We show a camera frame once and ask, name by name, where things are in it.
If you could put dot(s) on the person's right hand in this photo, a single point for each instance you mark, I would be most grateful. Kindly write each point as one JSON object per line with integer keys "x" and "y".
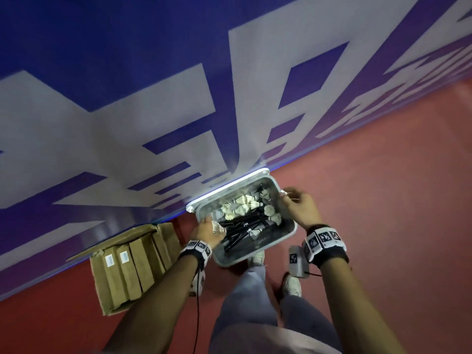
{"x": 306, "y": 211}

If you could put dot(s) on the person's left hand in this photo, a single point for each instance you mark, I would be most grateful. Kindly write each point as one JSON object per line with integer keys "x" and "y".
{"x": 208, "y": 235}

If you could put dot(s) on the shuttlecock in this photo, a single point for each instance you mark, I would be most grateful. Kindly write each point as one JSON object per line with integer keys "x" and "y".
{"x": 218, "y": 228}

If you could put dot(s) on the clear plastic storage bin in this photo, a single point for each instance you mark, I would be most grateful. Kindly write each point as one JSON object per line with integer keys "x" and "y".
{"x": 239, "y": 257}

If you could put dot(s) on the shuttlecocks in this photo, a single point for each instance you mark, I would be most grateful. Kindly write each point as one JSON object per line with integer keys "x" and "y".
{"x": 243, "y": 209}

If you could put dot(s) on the long brown cardboard box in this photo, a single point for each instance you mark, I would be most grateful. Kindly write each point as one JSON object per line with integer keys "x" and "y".
{"x": 114, "y": 283}
{"x": 142, "y": 265}
{"x": 129, "y": 280}
{"x": 156, "y": 258}

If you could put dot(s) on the large torn cardboard box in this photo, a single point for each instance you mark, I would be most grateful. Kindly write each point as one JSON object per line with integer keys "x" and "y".
{"x": 99, "y": 291}

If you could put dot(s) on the person's left forearm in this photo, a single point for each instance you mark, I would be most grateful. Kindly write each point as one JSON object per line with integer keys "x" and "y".
{"x": 155, "y": 313}

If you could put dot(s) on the person's right forearm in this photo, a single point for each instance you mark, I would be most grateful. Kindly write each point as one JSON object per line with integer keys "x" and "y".
{"x": 357, "y": 313}

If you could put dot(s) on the person's grey trousers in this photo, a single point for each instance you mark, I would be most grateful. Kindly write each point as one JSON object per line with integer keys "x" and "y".
{"x": 243, "y": 298}

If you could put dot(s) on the person's right shoe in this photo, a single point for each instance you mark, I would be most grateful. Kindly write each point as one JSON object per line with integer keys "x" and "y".
{"x": 292, "y": 287}

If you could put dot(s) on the person's pale shirt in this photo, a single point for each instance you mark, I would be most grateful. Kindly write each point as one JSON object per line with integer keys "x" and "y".
{"x": 265, "y": 342}

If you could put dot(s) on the black wristband with marker tiles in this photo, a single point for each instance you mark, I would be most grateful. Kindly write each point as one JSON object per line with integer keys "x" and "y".
{"x": 197, "y": 248}
{"x": 324, "y": 243}

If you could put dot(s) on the blue printed barrier board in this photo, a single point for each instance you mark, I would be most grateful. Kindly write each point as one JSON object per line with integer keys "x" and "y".
{"x": 110, "y": 51}

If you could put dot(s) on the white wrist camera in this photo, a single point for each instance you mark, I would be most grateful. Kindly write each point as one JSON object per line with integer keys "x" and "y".
{"x": 297, "y": 261}
{"x": 197, "y": 283}

